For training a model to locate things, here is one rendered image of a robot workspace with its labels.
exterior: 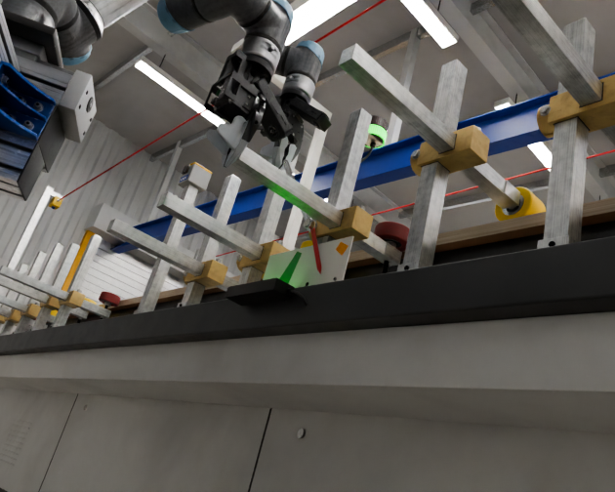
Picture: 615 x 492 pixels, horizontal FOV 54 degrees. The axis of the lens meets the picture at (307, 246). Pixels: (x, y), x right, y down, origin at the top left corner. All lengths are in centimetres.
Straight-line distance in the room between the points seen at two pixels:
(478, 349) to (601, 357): 17
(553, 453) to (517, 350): 22
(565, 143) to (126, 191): 935
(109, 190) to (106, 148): 67
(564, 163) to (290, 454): 85
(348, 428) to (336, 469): 8
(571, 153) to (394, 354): 40
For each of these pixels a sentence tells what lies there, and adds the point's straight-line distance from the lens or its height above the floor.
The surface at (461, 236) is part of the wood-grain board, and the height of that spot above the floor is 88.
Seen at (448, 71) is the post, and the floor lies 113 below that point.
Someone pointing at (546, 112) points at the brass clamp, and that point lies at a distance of 100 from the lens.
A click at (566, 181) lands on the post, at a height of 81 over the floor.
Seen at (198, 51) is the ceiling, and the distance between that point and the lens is 777.
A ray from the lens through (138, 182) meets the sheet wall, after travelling 1022.
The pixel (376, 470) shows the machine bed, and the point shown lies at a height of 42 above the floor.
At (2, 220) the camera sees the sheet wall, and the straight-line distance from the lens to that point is 929.
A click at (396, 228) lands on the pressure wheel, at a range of 128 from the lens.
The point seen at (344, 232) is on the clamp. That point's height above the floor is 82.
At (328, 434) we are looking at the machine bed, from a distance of 133.
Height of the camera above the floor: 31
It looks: 23 degrees up
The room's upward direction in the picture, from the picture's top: 15 degrees clockwise
